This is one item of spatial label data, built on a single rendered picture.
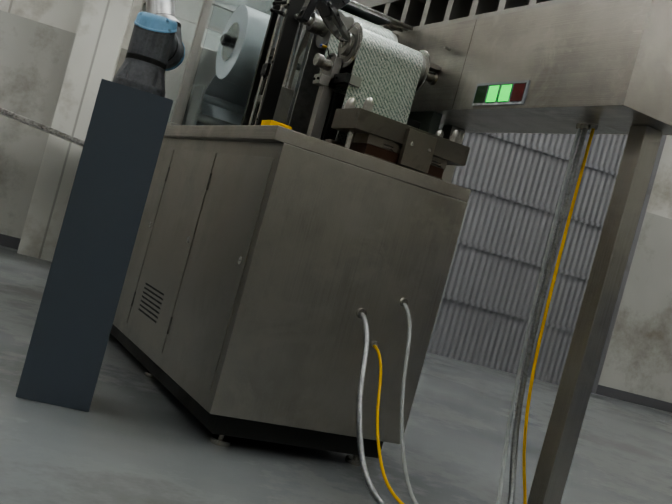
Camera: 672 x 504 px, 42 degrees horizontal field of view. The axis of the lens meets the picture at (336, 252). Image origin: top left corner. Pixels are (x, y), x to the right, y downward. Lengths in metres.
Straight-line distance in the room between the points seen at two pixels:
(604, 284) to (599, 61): 0.57
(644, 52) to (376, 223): 0.85
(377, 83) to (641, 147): 0.86
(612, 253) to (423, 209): 0.58
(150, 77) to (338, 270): 0.75
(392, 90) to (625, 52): 0.82
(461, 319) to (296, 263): 4.83
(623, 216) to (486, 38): 0.77
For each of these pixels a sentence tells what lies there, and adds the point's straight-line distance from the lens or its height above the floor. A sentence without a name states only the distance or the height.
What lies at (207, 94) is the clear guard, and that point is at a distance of 3.69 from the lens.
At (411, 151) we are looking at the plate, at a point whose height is 0.96.
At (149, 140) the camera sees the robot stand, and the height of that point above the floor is 0.77.
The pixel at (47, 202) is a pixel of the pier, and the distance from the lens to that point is 6.43.
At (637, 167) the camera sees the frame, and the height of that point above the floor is 1.03.
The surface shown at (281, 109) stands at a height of 1.08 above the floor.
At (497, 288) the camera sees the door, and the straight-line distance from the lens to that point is 7.29.
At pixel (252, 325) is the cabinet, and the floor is 0.36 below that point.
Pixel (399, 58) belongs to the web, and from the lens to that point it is 2.87.
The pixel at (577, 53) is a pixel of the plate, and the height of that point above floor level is 1.29.
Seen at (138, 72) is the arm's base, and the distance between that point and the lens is 2.57.
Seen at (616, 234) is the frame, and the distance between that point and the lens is 2.39.
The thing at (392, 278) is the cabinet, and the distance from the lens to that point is 2.59.
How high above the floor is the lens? 0.63
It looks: level
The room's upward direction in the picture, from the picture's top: 15 degrees clockwise
